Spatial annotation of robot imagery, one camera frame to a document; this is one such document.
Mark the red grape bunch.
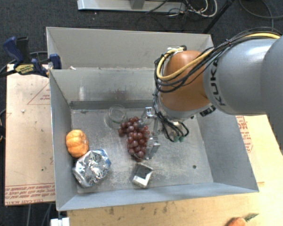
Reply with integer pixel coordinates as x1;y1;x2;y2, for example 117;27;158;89
117;116;151;162

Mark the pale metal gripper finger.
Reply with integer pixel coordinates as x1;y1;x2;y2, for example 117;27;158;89
141;106;157;126
145;137;161;160

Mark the black cylinder on white bracket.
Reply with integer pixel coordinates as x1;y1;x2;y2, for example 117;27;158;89
199;105;216;117

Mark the clear glass cup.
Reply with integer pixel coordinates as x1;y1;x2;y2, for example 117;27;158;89
103;104;128;130

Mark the brown cardboard board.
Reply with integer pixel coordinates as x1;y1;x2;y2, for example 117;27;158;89
4;64;266;207

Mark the crumpled silver foil bag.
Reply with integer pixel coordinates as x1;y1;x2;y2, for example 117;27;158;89
71;148;112;189

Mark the grey metal bin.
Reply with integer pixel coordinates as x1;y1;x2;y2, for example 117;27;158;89
46;26;259;212

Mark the orange toy pumpkin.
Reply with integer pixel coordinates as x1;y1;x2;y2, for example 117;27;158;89
65;129;90;159

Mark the orange toy carrot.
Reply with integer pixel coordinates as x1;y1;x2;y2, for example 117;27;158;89
225;212;259;226

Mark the small grey white box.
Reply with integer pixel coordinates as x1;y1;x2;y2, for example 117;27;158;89
131;162;154;189

